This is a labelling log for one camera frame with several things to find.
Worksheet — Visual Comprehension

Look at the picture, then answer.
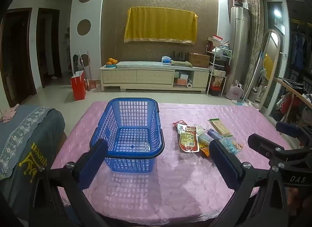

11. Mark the grey sofa with lace cover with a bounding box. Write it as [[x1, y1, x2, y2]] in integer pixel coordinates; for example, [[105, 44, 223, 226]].
[[1, 105, 65, 221]]

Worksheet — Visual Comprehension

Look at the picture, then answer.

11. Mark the white metal shelf rack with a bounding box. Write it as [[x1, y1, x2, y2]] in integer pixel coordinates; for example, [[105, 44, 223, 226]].
[[206, 44, 233, 96]]

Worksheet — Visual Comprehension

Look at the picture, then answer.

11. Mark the orange cone snack pack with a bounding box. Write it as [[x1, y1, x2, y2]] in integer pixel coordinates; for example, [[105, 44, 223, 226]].
[[199, 144, 210, 157]]

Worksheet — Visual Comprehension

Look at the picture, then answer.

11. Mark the red paper bag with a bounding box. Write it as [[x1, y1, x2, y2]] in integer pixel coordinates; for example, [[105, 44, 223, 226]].
[[70, 71, 86, 101]]

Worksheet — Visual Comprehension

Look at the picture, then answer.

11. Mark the pink gift bag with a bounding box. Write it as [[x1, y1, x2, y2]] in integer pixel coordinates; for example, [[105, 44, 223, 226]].
[[225, 80, 244, 100]]

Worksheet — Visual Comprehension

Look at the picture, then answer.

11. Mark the standing air conditioner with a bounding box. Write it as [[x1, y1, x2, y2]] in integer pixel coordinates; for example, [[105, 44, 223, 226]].
[[224, 6, 250, 92]]

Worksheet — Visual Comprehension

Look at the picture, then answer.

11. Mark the cream TV cabinet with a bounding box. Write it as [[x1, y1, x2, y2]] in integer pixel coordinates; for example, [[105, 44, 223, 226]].
[[99, 62, 210, 92]]

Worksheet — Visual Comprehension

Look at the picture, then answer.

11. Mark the clear cracker pack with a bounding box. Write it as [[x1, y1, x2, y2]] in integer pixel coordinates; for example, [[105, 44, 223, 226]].
[[196, 126, 206, 137]]

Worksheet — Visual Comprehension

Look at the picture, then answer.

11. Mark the cardboard box on cabinet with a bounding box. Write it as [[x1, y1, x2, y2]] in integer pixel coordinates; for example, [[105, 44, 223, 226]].
[[188, 53, 210, 68]]

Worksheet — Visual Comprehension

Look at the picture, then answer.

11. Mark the blue egg yolk pastry bag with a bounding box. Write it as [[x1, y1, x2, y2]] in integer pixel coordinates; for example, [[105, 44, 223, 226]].
[[220, 136, 243, 155]]

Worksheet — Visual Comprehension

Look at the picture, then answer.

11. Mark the pink tablecloth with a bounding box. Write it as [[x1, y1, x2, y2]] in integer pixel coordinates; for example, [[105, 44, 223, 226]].
[[50, 101, 293, 226]]

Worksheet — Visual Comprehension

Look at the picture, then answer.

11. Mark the small red snack pack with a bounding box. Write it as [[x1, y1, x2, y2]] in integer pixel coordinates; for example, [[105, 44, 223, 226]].
[[173, 120, 187, 127]]

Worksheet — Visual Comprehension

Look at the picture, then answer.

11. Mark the blue biscuit roll pack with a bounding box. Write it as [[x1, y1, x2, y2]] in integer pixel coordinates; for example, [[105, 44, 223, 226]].
[[207, 129, 223, 140]]

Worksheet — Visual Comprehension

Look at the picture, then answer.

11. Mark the blue plastic basket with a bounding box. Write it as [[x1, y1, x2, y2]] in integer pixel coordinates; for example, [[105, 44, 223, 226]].
[[89, 98, 165, 173]]

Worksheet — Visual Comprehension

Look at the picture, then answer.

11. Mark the red silver snack pouch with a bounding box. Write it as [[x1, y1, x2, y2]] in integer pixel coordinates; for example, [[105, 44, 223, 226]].
[[177, 123, 199, 153]]

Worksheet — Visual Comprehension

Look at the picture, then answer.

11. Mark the blue tissue pack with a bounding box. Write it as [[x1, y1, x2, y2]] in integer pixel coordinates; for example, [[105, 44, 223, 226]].
[[161, 56, 171, 65]]

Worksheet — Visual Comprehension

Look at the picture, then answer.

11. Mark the green edged wafer pack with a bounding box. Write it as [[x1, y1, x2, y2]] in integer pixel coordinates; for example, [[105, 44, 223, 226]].
[[209, 118, 232, 137]]

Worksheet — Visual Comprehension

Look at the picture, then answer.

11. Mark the yellow cloth over TV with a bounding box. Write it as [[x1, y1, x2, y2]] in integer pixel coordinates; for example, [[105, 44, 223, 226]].
[[124, 7, 198, 45]]

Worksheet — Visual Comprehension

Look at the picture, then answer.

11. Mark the plate of oranges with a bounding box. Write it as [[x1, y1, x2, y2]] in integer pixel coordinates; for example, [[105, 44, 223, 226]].
[[105, 58, 118, 67]]

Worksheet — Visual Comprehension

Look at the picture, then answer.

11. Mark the arched floor mirror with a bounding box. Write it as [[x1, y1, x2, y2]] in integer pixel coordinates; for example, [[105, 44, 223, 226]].
[[259, 29, 281, 110]]

